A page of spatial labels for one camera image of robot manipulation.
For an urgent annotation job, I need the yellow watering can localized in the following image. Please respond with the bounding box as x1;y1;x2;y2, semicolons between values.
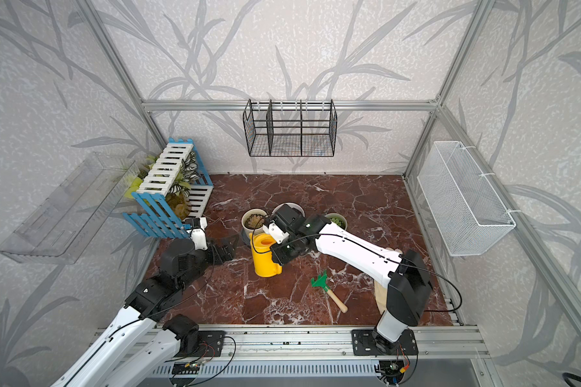
250;233;282;278

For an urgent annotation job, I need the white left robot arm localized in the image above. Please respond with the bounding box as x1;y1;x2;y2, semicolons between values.
55;235;240;386

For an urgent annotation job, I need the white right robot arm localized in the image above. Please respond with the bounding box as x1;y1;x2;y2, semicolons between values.
256;205;433;343

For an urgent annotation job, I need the bright green succulent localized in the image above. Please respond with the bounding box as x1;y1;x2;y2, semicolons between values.
330;217;346;229

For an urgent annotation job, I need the pink green succulent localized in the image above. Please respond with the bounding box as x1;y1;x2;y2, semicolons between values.
243;213;266;230

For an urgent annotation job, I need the white plastic pot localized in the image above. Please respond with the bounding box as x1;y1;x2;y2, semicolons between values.
272;203;305;216

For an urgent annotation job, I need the blue grey saucer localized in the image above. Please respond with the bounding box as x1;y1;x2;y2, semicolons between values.
240;227;253;247

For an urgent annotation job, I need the light green ribbed pot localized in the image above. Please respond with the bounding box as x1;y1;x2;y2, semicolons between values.
325;213;348;230

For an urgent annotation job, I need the cream ribbed pot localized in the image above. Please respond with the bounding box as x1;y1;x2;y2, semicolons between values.
241;209;267;236

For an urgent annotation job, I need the striped leaf potted plant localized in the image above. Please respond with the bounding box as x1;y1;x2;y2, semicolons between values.
124;151;200;219

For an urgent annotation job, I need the blue white slatted shelf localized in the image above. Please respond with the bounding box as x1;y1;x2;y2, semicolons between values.
122;139;214;239

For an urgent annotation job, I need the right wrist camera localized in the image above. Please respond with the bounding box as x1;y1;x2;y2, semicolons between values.
263;221;290;244

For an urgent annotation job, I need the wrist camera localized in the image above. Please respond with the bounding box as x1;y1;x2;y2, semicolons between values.
183;217;208;251
263;221;290;244

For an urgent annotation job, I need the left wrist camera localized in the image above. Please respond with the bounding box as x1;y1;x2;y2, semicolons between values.
183;217;208;251

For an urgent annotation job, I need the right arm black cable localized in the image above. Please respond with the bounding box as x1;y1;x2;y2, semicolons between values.
250;214;463;313

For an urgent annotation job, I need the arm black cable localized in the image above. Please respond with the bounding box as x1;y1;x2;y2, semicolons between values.
62;260;219;387
250;214;463;313

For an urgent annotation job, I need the green rake wooden handle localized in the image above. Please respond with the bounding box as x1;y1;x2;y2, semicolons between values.
311;270;349;314

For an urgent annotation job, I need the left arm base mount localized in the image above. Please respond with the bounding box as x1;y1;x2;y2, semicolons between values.
162;314;226;358

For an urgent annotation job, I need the black wire basket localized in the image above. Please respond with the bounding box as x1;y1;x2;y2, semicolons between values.
242;100;338;157

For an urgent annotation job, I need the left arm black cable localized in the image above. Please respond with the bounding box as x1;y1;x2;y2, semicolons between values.
62;260;219;387

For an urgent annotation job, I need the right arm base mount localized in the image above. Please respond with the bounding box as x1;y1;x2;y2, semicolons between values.
351;329;419;356

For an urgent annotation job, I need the clear acrylic wall shelf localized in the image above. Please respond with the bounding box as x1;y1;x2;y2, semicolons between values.
0;153;138;264

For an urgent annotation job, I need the white wire mesh basket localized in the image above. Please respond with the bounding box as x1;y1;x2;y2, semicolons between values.
417;141;516;256

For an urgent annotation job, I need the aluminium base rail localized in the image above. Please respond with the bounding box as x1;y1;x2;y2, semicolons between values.
72;323;490;387

